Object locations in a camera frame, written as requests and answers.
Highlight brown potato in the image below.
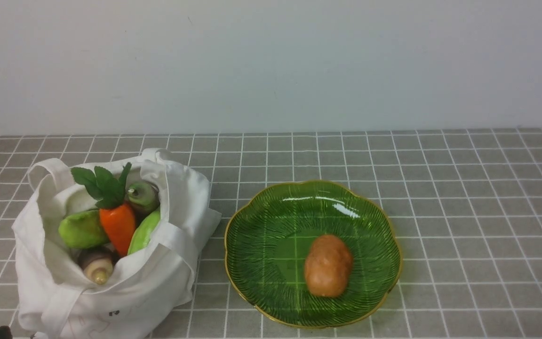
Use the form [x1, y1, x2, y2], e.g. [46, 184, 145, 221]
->
[304, 234, 353, 298]

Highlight brown and cream mushroom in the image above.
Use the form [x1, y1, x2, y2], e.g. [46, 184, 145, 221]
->
[77, 246, 116, 285]

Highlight orange carrot with leaves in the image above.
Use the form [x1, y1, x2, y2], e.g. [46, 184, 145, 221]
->
[71, 162, 137, 258]

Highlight green mango-shaped vegetable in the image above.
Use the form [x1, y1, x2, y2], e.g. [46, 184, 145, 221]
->
[58, 210, 109, 249]

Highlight purple eggplant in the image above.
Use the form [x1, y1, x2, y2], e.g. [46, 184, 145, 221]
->
[126, 180, 160, 217]

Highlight green glass plate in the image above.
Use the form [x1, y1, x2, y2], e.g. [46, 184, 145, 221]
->
[224, 180, 404, 330]

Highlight light green cucumber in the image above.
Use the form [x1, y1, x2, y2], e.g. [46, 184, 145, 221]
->
[128, 207, 161, 255]

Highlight white cloth bag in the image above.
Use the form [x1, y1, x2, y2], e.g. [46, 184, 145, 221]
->
[12, 148, 221, 339]

